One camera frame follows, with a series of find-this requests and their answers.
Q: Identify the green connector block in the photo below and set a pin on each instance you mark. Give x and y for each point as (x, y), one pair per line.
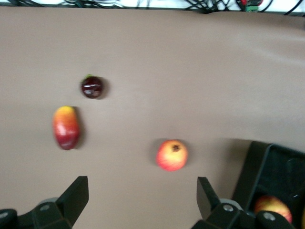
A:
(252, 6)

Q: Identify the brown table cloth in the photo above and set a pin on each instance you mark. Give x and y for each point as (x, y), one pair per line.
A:
(166, 59)

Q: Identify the red yellow striped apple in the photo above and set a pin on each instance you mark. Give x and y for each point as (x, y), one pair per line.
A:
(271, 205)

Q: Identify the dark purple mangosteen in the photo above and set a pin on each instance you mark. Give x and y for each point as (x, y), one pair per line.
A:
(92, 87)

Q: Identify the black plastic box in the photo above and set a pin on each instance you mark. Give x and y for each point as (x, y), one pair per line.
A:
(274, 167)

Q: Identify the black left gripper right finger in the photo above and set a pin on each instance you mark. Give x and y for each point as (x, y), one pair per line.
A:
(209, 205)

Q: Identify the red yellow mango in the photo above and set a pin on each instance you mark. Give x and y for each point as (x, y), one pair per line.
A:
(65, 127)

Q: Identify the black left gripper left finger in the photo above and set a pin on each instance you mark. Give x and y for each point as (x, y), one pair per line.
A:
(71, 202)

